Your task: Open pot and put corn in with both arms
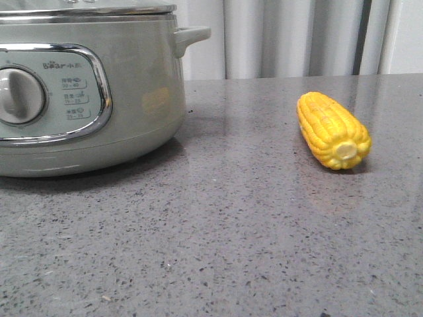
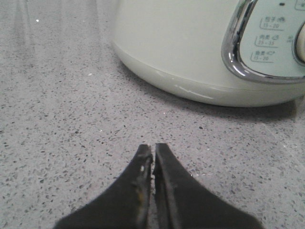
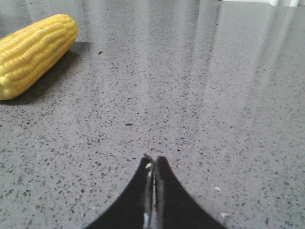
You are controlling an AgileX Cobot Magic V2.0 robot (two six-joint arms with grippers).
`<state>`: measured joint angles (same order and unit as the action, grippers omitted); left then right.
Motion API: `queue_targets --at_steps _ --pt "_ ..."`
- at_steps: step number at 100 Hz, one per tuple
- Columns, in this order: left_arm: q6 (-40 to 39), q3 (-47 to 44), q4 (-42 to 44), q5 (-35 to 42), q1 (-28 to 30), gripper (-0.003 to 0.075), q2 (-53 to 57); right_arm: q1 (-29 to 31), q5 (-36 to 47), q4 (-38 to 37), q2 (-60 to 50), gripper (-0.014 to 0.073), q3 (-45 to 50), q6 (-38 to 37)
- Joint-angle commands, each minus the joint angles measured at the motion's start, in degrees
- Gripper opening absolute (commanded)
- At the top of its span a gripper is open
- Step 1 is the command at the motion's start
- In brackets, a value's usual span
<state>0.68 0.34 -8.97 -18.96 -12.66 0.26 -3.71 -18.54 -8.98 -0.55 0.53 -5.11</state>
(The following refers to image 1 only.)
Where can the yellow toy corn cob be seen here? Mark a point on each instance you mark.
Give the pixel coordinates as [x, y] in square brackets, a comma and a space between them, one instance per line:
[336, 138]

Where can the glass pot lid steel rim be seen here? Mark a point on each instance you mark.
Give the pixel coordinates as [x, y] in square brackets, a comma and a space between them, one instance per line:
[100, 7]

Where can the green electric cooking pot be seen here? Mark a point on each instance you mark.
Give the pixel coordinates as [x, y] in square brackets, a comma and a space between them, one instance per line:
[81, 93]

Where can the white pleated curtain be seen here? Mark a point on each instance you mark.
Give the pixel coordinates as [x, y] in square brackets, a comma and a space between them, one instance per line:
[254, 39]

